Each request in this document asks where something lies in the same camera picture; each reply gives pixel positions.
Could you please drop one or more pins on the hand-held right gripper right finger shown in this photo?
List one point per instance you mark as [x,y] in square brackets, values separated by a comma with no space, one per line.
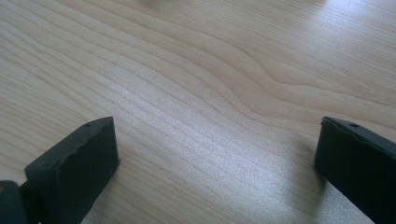
[358,161]

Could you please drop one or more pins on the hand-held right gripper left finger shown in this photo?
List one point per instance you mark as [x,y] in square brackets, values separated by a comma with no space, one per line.
[71,168]

